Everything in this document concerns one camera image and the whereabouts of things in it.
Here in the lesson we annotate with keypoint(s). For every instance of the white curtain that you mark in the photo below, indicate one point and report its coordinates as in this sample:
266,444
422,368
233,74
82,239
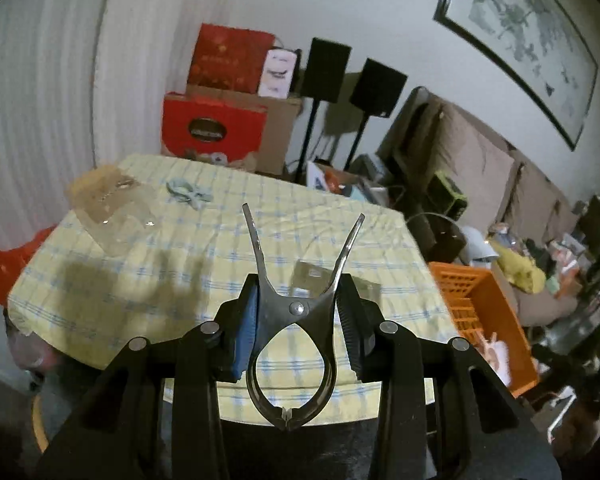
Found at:
30,110

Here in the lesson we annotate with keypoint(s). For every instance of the red box with oval label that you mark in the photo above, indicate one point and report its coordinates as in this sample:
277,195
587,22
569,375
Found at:
210,130

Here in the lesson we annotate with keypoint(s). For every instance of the black speaker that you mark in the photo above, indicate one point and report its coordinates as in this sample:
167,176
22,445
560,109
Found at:
325,70
379,87

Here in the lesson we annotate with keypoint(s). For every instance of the green black portable device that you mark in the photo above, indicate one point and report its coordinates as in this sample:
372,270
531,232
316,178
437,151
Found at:
447,195

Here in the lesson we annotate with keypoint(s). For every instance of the open cardboard box with clutter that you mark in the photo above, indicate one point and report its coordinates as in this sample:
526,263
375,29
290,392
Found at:
340,182

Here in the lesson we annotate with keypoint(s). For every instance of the medium brown cushion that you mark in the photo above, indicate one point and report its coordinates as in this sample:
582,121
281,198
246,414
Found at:
535,200

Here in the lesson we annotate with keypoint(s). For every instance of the orange plastic basket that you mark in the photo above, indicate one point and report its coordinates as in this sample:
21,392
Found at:
465,300

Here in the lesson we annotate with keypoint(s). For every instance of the brown cardboard box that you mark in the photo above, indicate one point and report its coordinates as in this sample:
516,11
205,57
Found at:
280,135

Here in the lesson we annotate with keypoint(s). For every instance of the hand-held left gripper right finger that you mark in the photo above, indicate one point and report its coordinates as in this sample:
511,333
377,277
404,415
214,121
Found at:
352,335

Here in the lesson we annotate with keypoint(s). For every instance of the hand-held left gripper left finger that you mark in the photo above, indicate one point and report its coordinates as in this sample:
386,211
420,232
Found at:
247,335

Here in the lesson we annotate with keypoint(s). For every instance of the red patterned gift box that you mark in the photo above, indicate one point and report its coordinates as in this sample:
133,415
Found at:
225,60

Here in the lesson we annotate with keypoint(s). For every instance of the yellow cloth bag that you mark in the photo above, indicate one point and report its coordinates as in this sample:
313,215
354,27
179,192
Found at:
522,270

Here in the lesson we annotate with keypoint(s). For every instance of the yellow plaid tablecloth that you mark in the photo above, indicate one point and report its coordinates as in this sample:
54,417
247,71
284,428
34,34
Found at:
180,270

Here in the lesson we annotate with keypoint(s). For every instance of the light blue plastic clip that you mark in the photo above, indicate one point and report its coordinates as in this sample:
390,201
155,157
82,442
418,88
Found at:
187,192

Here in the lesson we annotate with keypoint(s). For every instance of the framed ink painting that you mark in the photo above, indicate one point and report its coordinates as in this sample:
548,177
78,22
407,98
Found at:
530,35

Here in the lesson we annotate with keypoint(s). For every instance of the red plastic bag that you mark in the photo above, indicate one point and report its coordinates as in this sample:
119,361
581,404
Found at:
10,270

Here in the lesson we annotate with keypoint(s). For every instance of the large brown cushion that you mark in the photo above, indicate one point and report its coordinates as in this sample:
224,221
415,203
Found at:
475,170

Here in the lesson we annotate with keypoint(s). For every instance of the small white box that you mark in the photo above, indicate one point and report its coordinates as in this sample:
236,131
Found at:
277,72

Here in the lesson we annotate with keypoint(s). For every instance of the black speaker stand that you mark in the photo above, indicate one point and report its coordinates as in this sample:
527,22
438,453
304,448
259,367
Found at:
356,142
310,140

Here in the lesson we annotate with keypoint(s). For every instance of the white nail lamp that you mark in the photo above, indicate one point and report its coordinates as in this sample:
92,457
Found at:
477,247

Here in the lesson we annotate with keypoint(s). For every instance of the brown sofa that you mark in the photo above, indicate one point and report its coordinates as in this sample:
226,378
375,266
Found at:
415,120

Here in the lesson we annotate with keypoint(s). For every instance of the steel clip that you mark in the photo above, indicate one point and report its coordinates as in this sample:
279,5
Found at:
270,300

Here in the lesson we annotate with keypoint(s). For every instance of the dark wooden cabinet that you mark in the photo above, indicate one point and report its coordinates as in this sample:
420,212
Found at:
599,225

